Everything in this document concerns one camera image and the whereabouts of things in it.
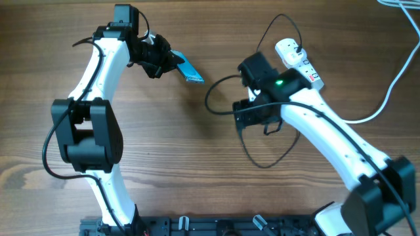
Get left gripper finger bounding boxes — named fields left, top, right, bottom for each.
left=165, top=50, right=185, bottom=66
left=161, top=62, right=177, bottom=73

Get cyan screen Galaxy smartphone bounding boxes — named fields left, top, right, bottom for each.
left=171, top=50, right=205, bottom=84

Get black USB charging cable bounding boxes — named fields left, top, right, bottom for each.
left=238, top=13, right=304, bottom=169

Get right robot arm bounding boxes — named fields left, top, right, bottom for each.
left=232, top=52, right=417, bottom=235

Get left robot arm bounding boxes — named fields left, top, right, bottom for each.
left=41, top=4, right=203, bottom=235

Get white USB charger plug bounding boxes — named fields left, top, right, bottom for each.
left=283, top=49, right=306, bottom=66

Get white power strip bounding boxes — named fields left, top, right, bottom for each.
left=275, top=38, right=324, bottom=91

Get black right camera cable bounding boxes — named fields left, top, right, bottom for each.
left=204, top=74, right=418, bottom=236

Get white power strip cord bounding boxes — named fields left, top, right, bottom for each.
left=343, top=3, right=420, bottom=125

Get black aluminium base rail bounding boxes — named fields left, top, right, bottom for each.
left=79, top=214, right=316, bottom=236

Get white cables at corner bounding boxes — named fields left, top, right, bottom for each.
left=376, top=0, right=420, bottom=10

